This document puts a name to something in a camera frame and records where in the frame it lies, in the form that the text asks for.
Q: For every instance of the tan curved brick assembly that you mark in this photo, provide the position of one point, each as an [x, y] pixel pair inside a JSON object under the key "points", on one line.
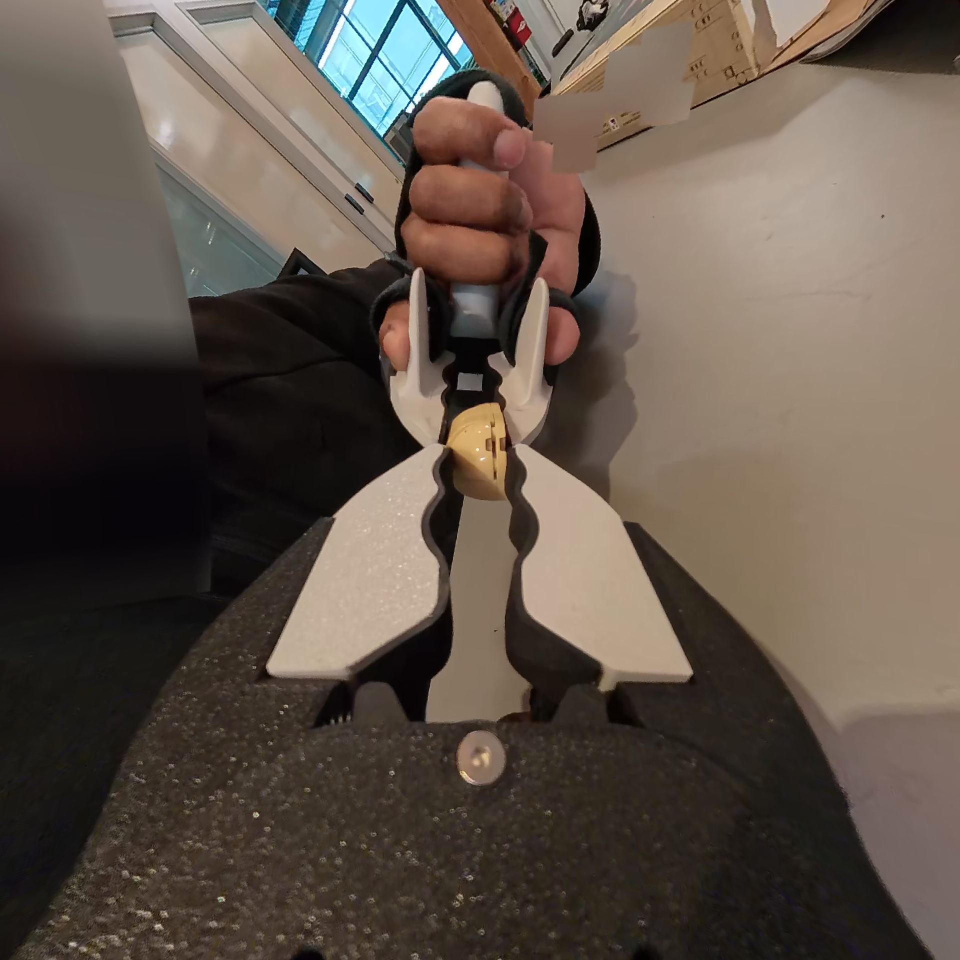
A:
{"points": [[472, 457]]}

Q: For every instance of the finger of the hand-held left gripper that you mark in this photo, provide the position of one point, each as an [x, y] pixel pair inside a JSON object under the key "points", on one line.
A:
{"points": [[416, 382], [534, 390]]}

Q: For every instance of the person's left forearm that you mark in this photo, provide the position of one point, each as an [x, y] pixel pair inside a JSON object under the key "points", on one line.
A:
{"points": [[300, 390]]}

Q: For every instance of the flat cardboard box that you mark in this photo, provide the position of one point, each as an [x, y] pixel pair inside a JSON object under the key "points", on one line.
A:
{"points": [[720, 45]]}

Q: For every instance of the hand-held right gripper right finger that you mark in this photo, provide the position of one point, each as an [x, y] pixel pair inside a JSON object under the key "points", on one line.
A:
{"points": [[600, 585]]}

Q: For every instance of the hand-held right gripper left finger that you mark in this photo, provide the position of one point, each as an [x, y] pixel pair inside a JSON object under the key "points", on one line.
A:
{"points": [[360, 585]]}

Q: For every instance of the person's left hand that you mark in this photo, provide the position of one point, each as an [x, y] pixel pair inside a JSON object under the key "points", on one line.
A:
{"points": [[457, 217]]}

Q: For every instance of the person's black jacket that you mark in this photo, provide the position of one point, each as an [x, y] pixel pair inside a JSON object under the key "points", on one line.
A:
{"points": [[67, 712]]}

